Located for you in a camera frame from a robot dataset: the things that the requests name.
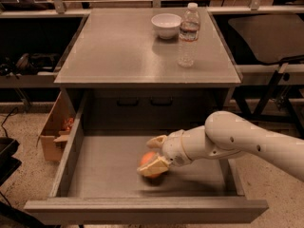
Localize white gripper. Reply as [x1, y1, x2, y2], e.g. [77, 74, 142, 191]
[137, 130, 192, 177]

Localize black drawer handle left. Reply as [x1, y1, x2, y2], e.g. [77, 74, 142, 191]
[117, 98, 139, 106]

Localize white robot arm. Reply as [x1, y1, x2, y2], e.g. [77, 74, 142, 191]
[137, 111, 304, 181]

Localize clear plastic water bottle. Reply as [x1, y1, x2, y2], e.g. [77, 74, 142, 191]
[178, 3, 200, 67]

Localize cardboard box on floor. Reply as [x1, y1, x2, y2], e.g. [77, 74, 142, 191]
[39, 93, 75, 162]

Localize black headphones on shelf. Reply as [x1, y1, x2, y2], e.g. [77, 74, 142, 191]
[0, 53, 60, 76]

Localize grey cabinet with top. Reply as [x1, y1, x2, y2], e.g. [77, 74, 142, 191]
[55, 8, 240, 130]

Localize black drawer handle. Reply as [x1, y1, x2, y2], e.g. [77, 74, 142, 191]
[150, 97, 173, 106]
[117, 98, 139, 106]

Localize open grey top drawer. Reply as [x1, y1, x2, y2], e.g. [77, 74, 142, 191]
[25, 94, 268, 225]

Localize black drawer handle right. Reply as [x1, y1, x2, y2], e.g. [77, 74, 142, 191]
[150, 97, 173, 106]

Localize white ceramic bowl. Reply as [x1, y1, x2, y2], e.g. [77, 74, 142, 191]
[151, 13, 181, 39]

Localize orange fruit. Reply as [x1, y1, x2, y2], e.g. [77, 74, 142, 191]
[138, 152, 163, 179]

